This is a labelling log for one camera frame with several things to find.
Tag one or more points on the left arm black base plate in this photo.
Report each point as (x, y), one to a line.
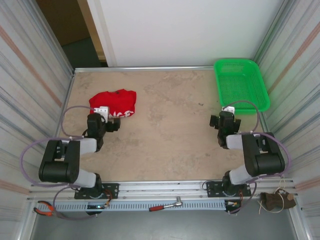
(112, 190)

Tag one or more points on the wide aluminium mounting rail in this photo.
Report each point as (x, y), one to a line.
(162, 190)

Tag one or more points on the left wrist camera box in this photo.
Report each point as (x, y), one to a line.
(102, 111)

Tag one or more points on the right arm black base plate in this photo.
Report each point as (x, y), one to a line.
(212, 188)

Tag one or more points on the brown cloth pouch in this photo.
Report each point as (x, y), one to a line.
(272, 202)

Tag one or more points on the small circuit board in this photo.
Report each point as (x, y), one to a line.
(96, 207)
(233, 203)

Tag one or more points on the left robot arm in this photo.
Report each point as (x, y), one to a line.
(60, 165)

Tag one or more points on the green plastic mesh basket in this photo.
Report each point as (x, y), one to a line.
(240, 85)

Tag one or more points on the brown wooden panel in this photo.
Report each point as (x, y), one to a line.
(62, 20)

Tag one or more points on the red t-shirt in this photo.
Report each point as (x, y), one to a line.
(112, 101)

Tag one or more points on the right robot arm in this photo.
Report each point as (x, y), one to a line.
(262, 157)

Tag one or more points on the wooden door frame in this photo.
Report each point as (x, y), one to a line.
(91, 25)

